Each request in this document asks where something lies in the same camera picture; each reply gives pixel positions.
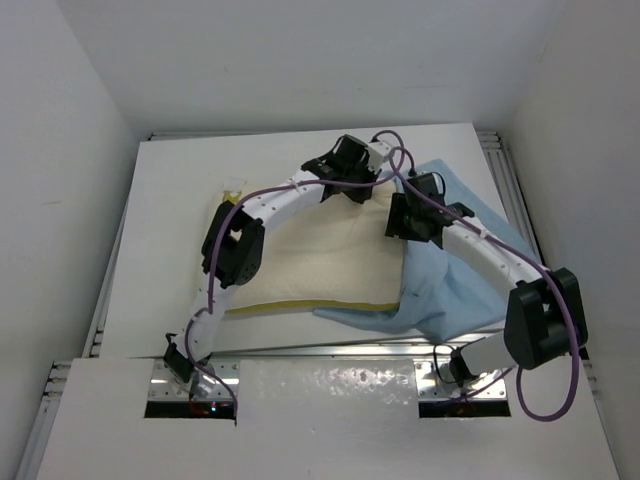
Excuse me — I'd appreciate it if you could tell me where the white front cover panel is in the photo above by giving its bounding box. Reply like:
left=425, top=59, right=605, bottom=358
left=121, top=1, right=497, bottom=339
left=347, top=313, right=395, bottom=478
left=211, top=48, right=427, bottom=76
left=39, top=359, right=617, bottom=479

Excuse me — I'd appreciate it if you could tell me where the aluminium frame rail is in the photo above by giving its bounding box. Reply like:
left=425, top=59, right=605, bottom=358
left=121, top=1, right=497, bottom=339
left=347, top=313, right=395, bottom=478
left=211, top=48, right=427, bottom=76
left=14, top=130, right=621, bottom=480

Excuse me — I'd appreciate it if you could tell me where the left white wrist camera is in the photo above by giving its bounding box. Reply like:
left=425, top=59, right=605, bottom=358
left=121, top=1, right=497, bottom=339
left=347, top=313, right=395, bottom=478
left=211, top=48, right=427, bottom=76
left=366, top=140, right=393, bottom=169

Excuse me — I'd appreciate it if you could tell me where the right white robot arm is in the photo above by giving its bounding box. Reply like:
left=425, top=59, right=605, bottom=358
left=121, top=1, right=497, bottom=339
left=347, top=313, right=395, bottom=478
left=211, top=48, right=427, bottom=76
left=385, top=173, right=588, bottom=387

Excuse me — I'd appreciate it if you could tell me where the cream pillow with yellow edge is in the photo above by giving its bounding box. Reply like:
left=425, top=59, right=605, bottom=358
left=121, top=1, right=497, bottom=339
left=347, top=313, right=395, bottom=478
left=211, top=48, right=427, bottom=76
left=228, top=182, right=404, bottom=314

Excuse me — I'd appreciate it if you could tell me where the light blue pillowcase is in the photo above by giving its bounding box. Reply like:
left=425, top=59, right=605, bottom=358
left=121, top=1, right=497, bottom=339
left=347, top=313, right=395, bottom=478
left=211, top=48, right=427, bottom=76
left=313, top=159, right=539, bottom=342

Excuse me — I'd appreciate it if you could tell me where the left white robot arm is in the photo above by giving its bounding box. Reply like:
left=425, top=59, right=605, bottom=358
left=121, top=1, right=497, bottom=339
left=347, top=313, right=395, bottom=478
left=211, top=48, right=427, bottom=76
left=163, top=134, right=391, bottom=384

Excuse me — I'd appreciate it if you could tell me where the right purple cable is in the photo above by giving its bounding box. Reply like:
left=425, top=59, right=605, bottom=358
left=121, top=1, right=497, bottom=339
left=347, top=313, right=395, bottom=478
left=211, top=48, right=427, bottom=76
left=389, top=147, right=584, bottom=421

